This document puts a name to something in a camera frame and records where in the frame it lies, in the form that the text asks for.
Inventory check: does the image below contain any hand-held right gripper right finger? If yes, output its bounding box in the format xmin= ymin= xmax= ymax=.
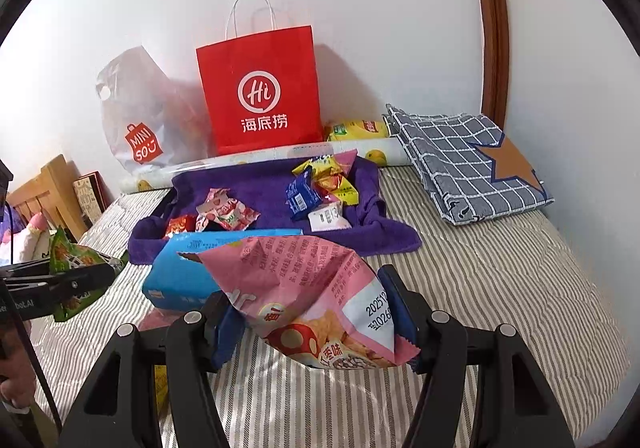
xmin=377 ymin=265 xmax=576 ymax=448

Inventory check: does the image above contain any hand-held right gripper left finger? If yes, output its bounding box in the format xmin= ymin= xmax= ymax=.
xmin=59 ymin=292 xmax=247 ymax=448

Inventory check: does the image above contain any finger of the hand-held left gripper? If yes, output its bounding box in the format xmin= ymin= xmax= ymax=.
xmin=0 ymin=259 xmax=53 ymax=281
xmin=5 ymin=264 xmax=117 ymax=316

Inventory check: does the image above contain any green snack packet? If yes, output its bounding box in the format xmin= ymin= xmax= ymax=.
xmin=49 ymin=226 xmax=128 ymax=323

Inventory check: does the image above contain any large pink snack bag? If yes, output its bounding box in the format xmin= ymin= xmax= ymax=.
xmin=177 ymin=235 xmax=422 ymax=370

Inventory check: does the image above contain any white pink snack packet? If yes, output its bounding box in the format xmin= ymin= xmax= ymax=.
xmin=307 ymin=203 xmax=353 ymax=233

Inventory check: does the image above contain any pink strawberry snack packet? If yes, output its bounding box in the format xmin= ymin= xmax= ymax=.
xmin=196 ymin=198 xmax=262 ymax=232

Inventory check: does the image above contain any small blue snack packet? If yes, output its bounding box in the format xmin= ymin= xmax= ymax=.
xmin=285 ymin=173 xmax=323 ymax=221

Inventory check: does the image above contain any person's left hand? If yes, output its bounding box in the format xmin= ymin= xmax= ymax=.
xmin=0 ymin=320 xmax=36 ymax=411

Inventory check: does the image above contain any striped bed quilt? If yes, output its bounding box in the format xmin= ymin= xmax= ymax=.
xmin=30 ymin=165 xmax=631 ymax=448

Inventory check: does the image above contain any blue tissue pack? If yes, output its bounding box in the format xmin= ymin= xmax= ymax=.
xmin=141 ymin=228 xmax=303 ymax=313

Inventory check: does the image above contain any red edged notebook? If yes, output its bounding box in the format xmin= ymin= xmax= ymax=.
xmin=72 ymin=171 xmax=113 ymax=226

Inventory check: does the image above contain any wooden headboard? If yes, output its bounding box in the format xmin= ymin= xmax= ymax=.
xmin=7 ymin=154 xmax=88 ymax=243

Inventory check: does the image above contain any yellow red snack packet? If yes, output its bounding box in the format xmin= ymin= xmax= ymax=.
xmin=312 ymin=173 xmax=362 ymax=207

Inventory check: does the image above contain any small pink snack packet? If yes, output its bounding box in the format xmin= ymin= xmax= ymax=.
xmin=202 ymin=188 xmax=232 ymax=211

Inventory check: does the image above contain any purple towel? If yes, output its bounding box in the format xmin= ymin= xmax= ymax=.
xmin=129 ymin=155 xmax=423 ymax=266

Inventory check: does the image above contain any folded plaid cloth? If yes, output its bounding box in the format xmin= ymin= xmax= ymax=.
xmin=384 ymin=104 xmax=555 ymax=227

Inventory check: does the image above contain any rolled fruit print mat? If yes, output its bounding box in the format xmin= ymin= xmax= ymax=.
xmin=120 ymin=135 xmax=408 ymax=193

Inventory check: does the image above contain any magenta snack packet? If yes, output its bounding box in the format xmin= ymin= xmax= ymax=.
xmin=332 ymin=151 xmax=359 ymax=176

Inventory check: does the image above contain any small yellow snack packet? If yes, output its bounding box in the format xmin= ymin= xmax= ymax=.
xmin=291 ymin=155 xmax=333 ymax=179

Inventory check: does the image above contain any yellow green snack bag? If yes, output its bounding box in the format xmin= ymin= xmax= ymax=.
xmin=324 ymin=120 xmax=391 ymax=143

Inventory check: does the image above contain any white plastic shopping bag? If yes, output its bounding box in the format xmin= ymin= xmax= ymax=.
xmin=95 ymin=45 xmax=216 ymax=179

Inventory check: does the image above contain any red paper bag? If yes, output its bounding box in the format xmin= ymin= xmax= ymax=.
xmin=195 ymin=0 xmax=323 ymax=156

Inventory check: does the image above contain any black cable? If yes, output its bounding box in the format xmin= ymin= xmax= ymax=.
xmin=2 ymin=208 xmax=63 ymax=434

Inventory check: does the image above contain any brown wooden door frame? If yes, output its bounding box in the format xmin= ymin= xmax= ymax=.
xmin=464 ymin=0 xmax=511 ymax=129

